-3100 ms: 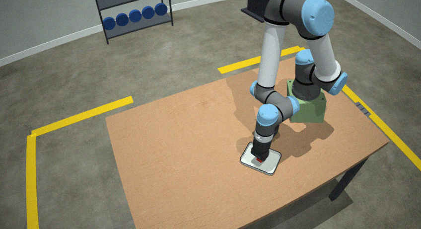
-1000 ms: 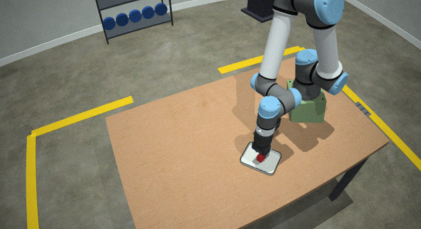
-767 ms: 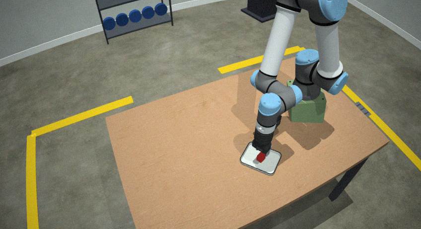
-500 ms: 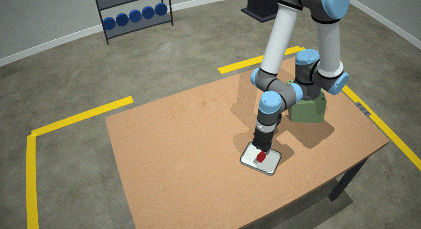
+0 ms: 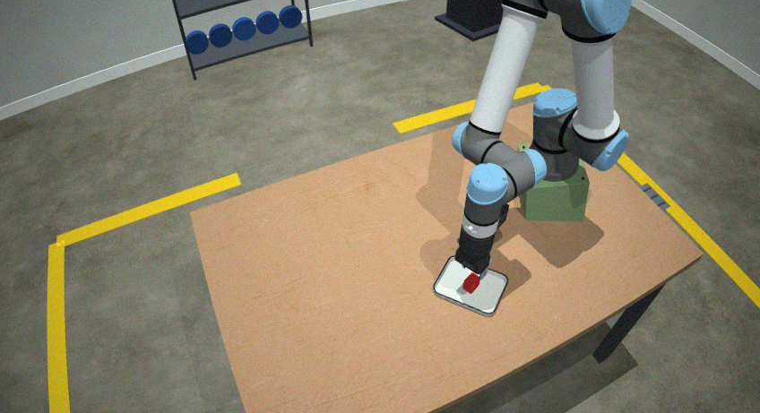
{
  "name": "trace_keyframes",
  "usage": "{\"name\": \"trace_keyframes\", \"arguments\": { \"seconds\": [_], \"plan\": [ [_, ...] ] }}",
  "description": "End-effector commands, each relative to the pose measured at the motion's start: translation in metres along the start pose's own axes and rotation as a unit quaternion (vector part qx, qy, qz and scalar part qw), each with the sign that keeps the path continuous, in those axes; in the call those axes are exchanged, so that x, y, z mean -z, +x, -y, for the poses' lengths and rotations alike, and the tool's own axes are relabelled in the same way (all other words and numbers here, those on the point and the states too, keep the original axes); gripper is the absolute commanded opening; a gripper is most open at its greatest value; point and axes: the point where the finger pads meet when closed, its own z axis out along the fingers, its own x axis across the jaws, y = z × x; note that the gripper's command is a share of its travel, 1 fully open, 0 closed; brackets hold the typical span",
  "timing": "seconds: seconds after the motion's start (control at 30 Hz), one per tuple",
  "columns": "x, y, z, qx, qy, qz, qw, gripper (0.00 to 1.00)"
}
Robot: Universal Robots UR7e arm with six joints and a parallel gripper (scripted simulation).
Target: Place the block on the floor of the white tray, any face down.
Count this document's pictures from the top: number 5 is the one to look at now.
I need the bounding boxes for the red block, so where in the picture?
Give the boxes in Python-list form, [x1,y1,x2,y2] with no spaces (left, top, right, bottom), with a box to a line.
[462,272,480,294]

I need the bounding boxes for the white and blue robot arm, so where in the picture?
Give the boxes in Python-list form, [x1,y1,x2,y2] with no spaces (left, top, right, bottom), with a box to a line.
[452,0,632,227]

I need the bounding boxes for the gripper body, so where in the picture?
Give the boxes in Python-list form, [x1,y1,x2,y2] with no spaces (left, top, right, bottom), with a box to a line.
[455,204,509,275]

